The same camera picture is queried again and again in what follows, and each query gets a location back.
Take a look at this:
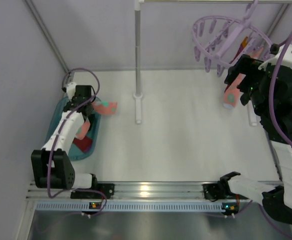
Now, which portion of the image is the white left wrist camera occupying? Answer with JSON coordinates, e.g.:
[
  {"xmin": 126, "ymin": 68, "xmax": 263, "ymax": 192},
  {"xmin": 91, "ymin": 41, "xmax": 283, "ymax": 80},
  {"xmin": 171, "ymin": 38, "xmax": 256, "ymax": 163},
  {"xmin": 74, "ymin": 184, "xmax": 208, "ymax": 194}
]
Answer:
[{"xmin": 62, "ymin": 82, "xmax": 77, "ymax": 101}]

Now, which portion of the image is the lilac round clip hanger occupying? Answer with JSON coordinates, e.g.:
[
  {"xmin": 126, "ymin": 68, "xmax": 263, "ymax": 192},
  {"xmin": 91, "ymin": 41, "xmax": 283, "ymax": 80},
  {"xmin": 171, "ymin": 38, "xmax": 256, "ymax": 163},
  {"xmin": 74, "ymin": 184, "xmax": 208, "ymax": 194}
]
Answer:
[{"xmin": 191, "ymin": 0, "xmax": 272, "ymax": 77}]

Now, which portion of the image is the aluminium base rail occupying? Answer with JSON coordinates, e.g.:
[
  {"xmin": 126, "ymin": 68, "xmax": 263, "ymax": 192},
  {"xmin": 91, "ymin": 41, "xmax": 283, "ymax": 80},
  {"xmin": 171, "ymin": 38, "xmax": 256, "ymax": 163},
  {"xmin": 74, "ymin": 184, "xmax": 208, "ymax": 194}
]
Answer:
[{"xmin": 27, "ymin": 181, "xmax": 281, "ymax": 200}]

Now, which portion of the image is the maroon purple sock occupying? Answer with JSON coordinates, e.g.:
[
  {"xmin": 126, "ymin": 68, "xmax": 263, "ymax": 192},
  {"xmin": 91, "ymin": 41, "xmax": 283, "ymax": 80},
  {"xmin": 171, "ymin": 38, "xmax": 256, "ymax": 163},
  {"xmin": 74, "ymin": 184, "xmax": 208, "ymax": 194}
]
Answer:
[
  {"xmin": 229, "ymin": 36, "xmax": 248, "ymax": 64},
  {"xmin": 73, "ymin": 136, "xmax": 93, "ymax": 153}
]

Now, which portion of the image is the teal transparent plastic bin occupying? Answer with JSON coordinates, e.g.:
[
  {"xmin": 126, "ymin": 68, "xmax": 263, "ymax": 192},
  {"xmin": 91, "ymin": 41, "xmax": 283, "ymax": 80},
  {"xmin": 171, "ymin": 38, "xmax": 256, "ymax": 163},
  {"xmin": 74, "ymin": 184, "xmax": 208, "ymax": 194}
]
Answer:
[{"xmin": 45, "ymin": 97, "xmax": 101, "ymax": 162}]

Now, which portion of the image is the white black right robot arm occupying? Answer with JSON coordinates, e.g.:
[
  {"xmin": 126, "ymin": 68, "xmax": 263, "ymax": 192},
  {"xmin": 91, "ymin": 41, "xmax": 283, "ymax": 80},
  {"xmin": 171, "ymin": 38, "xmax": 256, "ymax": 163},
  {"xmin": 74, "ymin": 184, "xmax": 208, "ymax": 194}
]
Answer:
[{"xmin": 203, "ymin": 54, "xmax": 292, "ymax": 225}]

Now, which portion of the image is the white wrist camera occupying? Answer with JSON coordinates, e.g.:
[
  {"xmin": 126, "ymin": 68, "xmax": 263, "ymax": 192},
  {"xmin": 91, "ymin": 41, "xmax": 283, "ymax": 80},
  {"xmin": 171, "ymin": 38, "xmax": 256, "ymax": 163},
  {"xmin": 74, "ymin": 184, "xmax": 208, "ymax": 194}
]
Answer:
[
  {"xmin": 62, "ymin": 82, "xmax": 77, "ymax": 101},
  {"xmin": 258, "ymin": 44, "xmax": 292, "ymax": 71}
]

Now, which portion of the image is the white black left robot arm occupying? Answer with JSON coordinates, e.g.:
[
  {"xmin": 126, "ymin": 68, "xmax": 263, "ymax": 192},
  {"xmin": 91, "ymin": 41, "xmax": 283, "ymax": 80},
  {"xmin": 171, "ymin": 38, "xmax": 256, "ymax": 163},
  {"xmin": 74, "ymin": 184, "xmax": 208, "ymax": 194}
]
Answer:
[{"xmin": 31, "ymin": 85, "xmax": 97, "ymax": 199}]

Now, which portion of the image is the grey slotted cable duct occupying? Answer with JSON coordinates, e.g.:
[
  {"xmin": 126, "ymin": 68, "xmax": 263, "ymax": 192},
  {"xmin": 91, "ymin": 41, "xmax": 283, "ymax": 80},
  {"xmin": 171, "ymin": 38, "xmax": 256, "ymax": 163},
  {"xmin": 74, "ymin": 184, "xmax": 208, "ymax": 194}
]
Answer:
[{"xmin": 36, "ymin": 201, "xmax": 237, "ymax": 213}]

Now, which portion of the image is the pink patterned sock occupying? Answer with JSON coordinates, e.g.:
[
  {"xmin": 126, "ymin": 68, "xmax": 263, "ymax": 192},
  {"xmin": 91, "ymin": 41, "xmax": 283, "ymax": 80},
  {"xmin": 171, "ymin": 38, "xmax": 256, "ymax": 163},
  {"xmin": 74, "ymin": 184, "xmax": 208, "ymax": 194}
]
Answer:
[
  {"xmin": 75, "ymin": 101, "xmax": 118, "ymax": 140},
  {"xmin": 223, "ymin": 47, "xmax": 263, "ymax": 110}
]

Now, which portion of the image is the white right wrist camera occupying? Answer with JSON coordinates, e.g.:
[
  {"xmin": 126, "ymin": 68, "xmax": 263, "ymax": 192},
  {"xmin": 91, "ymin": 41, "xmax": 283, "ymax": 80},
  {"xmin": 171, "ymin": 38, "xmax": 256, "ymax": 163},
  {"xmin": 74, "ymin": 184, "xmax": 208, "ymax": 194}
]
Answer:
[{"xmin": 258, "ymin": 44, "xmax": 292, "ymax": 71}]

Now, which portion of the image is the white grey rack pole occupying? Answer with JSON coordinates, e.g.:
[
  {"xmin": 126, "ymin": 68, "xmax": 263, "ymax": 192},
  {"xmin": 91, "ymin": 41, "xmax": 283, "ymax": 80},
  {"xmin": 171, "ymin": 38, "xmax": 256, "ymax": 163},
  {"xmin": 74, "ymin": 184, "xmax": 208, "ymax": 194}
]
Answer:
[{"xmin": 133, "ymin": 0, "xmax": 144, "ymax": 124}]

